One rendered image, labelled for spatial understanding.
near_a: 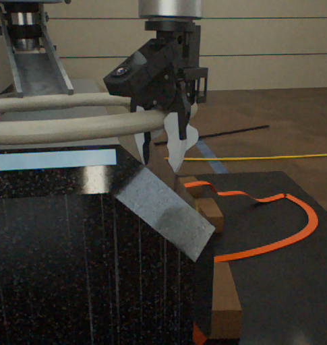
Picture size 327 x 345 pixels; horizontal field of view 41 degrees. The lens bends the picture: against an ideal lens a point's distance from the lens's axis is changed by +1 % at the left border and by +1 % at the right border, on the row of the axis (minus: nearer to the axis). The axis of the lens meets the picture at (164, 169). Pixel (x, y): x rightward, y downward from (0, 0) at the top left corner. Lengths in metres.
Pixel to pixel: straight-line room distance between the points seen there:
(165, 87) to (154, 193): 0.43
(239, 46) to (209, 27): 0.52
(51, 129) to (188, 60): 0.22
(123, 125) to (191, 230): 0.51
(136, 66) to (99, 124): 0.09
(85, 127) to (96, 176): 0.38
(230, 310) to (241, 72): 5.32
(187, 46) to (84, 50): 5.63
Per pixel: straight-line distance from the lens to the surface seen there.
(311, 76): 7.03
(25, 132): 0.57
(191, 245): 1.04
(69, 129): 0.56
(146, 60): 0.58
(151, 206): 0.98
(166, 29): 0.61
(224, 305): 1.57
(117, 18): 6.24
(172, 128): 0.62
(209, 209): 2.29
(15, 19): 1.41
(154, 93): 0.63
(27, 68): 1.25
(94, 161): 0.96
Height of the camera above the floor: 1.08
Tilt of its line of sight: 20 degrees down
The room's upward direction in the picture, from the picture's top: straight up
